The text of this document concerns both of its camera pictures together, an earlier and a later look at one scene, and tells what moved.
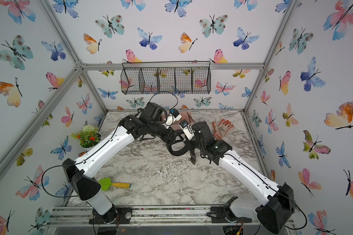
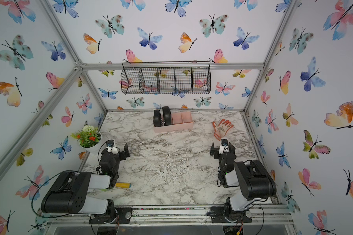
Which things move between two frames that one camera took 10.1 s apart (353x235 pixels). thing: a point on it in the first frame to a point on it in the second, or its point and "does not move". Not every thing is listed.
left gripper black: (165, 138) to (123, 156)
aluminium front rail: (143, 214) does not move
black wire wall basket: (190, 77) does not move
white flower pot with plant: (88, 137) does not move
